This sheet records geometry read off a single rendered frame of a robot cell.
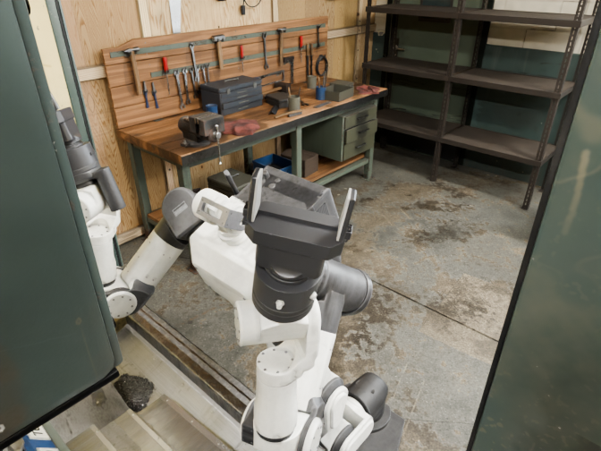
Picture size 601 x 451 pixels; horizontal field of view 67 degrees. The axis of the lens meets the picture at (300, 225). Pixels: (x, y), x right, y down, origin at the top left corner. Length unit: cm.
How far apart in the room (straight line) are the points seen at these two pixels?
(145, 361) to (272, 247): 122
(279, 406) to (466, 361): 201
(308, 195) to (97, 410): 93
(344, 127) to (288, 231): 337
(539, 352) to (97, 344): 53
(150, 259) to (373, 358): 167
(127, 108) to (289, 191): 240
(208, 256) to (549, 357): 67
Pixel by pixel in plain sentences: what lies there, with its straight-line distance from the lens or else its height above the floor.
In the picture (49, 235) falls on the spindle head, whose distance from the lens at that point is 25.
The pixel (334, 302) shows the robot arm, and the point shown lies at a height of 131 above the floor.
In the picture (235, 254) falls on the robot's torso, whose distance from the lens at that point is 95.
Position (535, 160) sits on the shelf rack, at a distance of 421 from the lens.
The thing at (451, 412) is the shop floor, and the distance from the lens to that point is 244.
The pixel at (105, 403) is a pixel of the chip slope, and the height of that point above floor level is 72.
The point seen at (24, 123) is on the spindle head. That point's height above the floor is 179.
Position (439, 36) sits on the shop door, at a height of 123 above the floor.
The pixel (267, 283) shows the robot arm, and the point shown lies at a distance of 57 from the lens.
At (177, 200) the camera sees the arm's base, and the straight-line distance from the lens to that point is 113.
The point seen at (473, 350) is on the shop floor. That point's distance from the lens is 277.
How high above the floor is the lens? 185
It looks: 30 degrees down
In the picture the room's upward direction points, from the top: straight up
